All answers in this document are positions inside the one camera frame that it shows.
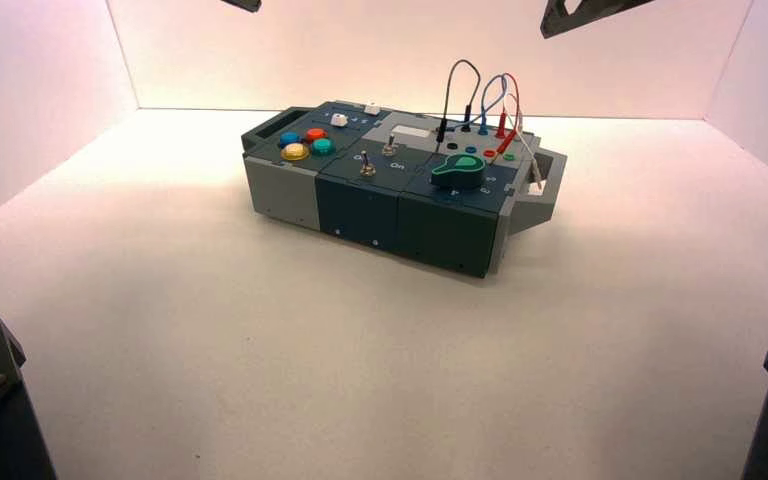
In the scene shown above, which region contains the green rotary knob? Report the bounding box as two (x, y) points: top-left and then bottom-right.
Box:
(430, 153), (487, 191)

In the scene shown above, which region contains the red jumper cable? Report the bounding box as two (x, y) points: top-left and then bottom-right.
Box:
(495, 72), (522, 156)

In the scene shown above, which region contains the dark green grey control box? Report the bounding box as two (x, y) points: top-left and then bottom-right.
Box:
(240, 100), (569, 280)

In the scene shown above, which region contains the blue jumper cable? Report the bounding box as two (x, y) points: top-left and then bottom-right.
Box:
(450, 73), (511, 136)

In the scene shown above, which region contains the white jumper cable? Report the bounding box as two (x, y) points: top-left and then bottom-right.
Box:
(504, 92), (546, 190)

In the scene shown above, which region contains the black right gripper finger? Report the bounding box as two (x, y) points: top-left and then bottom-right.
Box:
(576, 0), (657, 29)
(540, 0), (581, 39)

